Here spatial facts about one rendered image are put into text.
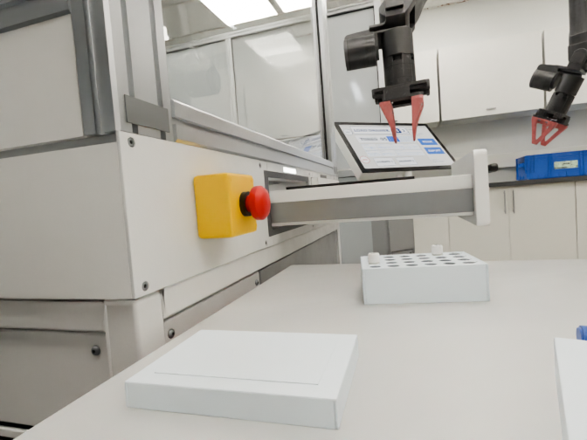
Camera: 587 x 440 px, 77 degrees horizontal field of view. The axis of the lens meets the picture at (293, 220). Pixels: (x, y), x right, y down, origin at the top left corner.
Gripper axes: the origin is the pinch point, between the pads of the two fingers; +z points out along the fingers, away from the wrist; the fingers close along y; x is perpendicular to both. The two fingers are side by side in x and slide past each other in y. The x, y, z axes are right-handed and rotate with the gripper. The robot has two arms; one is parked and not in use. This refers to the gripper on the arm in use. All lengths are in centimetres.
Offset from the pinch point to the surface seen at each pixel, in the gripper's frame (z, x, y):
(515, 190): 10, 298, 75
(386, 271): 19.3, -34.6, -1.2
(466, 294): 22.1, -33.1, 6.3
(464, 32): -160, 360, 50
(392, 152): -9, 88, -9
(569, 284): 22.8, -25.1, 17.3
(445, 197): 12.1, -13.4, 5.9
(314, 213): 12.8, -14.4, -14.5
